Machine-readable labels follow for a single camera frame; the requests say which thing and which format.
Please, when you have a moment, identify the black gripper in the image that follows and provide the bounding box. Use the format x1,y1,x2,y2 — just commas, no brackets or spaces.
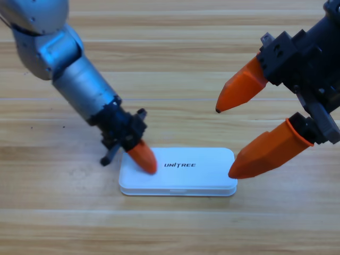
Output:
89,102,158,175
215,0,340,146

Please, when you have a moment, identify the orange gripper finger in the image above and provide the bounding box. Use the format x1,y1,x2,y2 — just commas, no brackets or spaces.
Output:
227,118,314,179

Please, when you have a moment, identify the white Unitree pencil case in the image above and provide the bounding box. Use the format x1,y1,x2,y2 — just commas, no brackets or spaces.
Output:
118,147,238,197

